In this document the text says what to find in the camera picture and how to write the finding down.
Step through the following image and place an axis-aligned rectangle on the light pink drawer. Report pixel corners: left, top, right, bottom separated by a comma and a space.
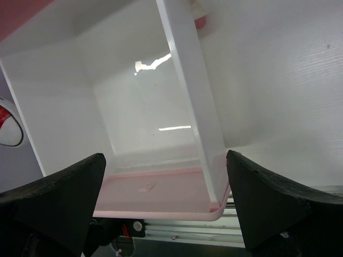
1, 1, 230, 221

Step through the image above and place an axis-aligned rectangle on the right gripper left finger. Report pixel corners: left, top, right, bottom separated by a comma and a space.
1, 153, 106, 256

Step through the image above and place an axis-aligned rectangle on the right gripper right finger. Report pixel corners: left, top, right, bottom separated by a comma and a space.
227, 150, 342, 256

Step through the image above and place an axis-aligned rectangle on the red sneaker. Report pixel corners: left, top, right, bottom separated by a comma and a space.
1, 97, 26, 147

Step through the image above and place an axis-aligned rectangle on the aluminium mounting rail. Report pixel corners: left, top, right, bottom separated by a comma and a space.
144, 194, 245, 248

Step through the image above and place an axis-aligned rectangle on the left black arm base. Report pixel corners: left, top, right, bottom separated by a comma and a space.
83, 217, 146, 256

